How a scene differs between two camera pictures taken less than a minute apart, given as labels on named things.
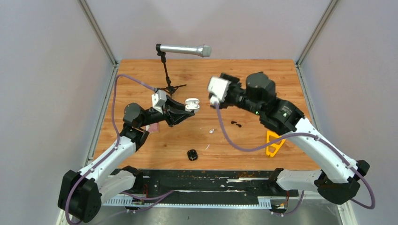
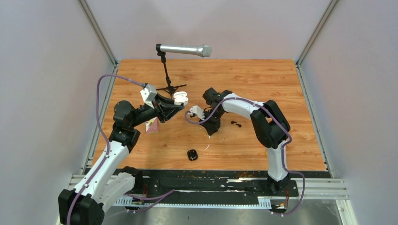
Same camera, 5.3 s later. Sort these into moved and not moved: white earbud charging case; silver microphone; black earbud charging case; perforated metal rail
Moved: white earbud charging case
Not moved: silver microphone; black earbud charging case; perforated metal rail
